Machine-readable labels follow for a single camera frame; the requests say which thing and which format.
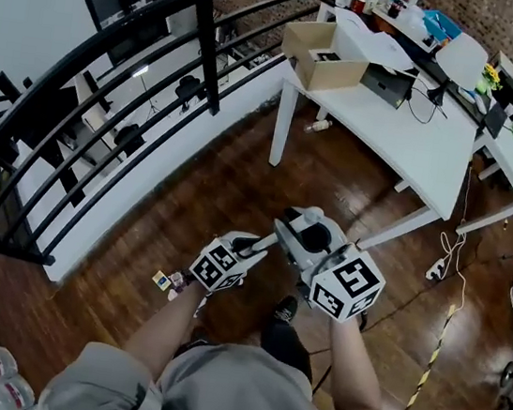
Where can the yellow flower pot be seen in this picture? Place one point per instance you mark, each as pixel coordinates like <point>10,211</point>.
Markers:
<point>489,78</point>

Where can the narrow white table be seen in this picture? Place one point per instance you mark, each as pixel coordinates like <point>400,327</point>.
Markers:
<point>509,159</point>

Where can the white shade desk lamp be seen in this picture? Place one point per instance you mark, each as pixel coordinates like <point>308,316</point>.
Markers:
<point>462,57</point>

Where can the large white table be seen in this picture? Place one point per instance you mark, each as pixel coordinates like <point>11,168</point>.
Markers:
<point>390,128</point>

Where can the red can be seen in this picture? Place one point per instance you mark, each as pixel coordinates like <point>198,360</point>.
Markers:
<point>358,5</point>

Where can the white power strip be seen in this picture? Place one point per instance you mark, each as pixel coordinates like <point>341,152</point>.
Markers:
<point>436,268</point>

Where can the grey flat box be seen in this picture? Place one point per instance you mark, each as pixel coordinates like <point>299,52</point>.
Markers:
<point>387,85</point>

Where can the yellow black striped tape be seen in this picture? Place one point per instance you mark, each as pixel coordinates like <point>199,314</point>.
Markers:
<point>427,370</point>

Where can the large white paper sheet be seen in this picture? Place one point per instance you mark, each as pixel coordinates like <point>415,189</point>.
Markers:
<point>374,43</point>

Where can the clear plastic bottle trash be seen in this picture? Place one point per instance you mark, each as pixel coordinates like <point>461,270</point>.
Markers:
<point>319,125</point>

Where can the person's right forearm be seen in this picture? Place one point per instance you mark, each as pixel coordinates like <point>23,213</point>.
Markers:
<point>352,369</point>

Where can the white back desk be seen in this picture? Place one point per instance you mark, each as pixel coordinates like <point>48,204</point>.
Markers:
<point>381,22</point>

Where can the small white scrap trash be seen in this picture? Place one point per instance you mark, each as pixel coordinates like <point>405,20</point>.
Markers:
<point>172,295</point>

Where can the person's black trouser leg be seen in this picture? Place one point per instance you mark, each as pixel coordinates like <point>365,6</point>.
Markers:
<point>286,345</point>

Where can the person's grey shirt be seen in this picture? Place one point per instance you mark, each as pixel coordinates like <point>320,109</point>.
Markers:
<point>234,400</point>

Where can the person's left forearm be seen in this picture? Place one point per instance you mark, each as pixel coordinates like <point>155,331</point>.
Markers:
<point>168,324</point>

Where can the open cardboard box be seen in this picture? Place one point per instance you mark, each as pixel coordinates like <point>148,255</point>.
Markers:
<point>336,75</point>

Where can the black metal railing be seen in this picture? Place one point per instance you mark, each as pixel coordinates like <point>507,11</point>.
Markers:
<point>208,17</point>

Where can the yellow blue packet trash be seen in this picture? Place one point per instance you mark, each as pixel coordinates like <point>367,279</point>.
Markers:
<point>161,279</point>

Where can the blue box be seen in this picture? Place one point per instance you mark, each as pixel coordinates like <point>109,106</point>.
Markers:
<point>436,23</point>

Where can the black tablet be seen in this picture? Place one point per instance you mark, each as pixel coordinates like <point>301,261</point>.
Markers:
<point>494,121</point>

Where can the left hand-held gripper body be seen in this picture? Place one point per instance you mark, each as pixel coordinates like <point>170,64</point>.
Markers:
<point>217,264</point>

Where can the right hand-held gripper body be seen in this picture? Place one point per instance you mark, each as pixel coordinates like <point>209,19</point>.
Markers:
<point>347,283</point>

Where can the purple wrapper trash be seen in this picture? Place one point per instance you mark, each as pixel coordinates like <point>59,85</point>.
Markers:
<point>178,279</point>

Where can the black wall screen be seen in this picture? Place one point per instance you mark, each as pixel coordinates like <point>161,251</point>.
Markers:
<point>123,5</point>

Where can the dark jar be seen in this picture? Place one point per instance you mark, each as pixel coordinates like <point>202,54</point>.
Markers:
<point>395,9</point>

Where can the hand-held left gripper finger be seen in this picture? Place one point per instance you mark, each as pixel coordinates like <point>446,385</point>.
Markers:
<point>264,242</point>

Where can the person's black shoe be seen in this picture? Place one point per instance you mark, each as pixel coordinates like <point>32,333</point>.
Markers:
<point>285,308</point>

